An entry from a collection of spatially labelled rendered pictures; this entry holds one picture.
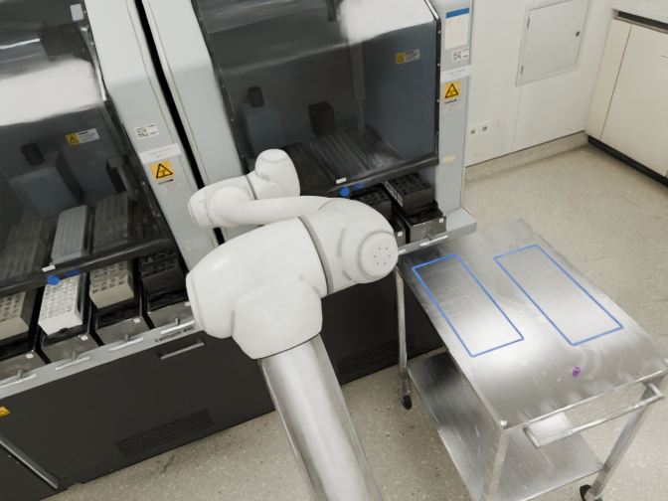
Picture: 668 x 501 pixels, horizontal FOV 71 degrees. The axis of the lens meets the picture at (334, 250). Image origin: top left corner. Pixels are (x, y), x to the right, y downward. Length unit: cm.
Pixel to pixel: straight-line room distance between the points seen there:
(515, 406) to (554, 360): 16
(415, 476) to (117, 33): 170
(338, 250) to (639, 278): 221
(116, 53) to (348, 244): 84
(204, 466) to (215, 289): 150
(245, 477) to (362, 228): 150
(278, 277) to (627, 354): 89
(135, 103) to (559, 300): 117
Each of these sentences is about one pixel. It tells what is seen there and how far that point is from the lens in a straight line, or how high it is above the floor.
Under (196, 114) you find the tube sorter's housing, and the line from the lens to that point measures 128.
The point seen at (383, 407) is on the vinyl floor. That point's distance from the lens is 207.
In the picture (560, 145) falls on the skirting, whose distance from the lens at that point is 366.
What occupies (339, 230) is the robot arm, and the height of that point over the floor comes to 136.
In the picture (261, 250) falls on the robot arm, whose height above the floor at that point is 137.
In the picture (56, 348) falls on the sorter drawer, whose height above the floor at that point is 79.
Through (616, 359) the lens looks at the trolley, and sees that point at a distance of 127.
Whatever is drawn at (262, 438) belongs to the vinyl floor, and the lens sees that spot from 208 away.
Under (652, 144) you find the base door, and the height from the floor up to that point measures 23.
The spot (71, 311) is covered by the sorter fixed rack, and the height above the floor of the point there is 86.
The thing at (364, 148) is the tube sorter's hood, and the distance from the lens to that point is 143.
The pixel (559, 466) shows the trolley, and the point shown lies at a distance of 171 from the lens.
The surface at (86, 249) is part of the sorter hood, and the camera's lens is 146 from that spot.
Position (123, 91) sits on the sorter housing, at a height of 141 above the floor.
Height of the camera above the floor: 178
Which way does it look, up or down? 41 degrees down
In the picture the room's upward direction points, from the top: 9 degrees counter-clockwise
